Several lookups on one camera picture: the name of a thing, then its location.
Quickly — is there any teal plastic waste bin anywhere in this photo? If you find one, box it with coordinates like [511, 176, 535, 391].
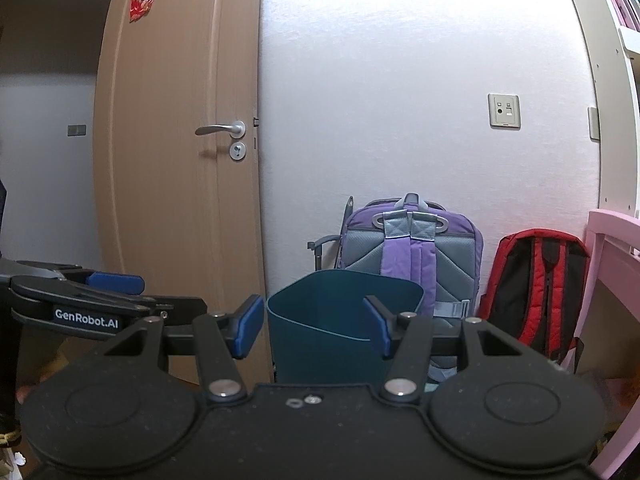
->
[266, 269, 426, 386]

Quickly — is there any pink desk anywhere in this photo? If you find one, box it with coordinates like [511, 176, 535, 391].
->
[570, 209, 640, 480]

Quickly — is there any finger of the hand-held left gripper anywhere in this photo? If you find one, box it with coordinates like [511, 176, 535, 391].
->
[116, 296, 209, 357]
[0, 259, 147, 298]

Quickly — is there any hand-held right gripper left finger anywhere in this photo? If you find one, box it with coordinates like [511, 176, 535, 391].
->
[102, 294, 266, 403]

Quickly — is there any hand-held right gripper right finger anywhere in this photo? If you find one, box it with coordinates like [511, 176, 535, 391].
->
[362, 294, 533, 405]

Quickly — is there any silver door handle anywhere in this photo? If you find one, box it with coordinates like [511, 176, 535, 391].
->
[195, 120, 247, 139]

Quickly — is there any beige wooden door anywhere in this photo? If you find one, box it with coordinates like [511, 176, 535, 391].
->
[92, 0, 276, 386]

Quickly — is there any purple grey backpack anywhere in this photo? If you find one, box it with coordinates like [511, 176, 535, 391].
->
[337, 192, 485, 386]

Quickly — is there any red black backpack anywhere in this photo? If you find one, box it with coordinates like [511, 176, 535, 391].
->
[479, 228, 592, 366]

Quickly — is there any beige wall socket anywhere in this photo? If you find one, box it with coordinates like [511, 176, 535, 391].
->
[488, 93, 521, 128]

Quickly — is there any red door sticker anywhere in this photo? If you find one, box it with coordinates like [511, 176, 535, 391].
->
[129, 0, 158, 23]

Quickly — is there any white bookshelf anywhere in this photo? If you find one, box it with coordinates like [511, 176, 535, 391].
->
[557, 0, 640, 256]

